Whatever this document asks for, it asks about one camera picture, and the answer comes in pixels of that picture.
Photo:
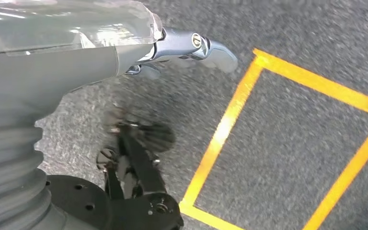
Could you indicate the yellow floor tape square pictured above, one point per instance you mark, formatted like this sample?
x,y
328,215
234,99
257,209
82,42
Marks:
x,y
222,133

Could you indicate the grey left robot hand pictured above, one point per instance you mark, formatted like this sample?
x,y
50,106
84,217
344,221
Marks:
x,y
60,66

